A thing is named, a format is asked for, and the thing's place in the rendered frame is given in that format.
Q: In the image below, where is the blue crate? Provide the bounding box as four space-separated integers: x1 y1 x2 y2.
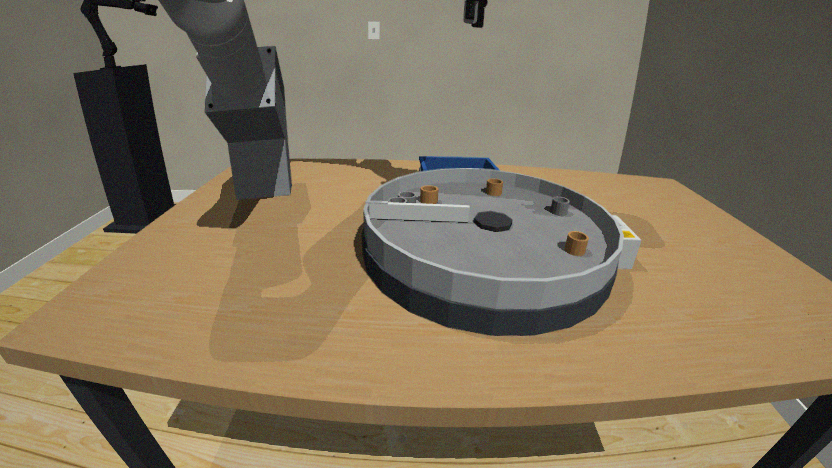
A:
419 156 499 172

